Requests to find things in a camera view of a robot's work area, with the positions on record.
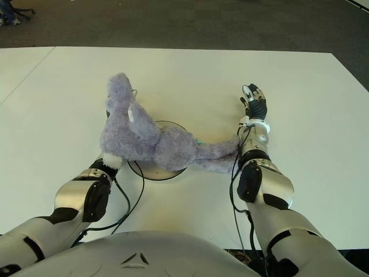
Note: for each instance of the black office chair base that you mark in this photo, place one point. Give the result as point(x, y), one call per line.
point(26, 11)

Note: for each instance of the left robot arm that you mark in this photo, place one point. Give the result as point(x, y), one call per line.
point(69, 207)

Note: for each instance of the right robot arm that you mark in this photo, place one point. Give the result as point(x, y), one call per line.
point(268, 196)

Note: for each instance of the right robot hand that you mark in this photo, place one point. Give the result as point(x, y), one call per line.
point(256, 106)

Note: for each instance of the person in blue jeans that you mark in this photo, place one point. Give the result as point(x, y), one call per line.
point(8, 11)

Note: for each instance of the purple plush doll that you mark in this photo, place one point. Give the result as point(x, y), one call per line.
point(144, 138)

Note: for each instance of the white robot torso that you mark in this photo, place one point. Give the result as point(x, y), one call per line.
point(129, 254)

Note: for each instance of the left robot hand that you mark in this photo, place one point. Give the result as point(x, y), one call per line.
point(107, 113)

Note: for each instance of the white plate black rim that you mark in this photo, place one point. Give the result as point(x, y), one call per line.
point(161, 173)

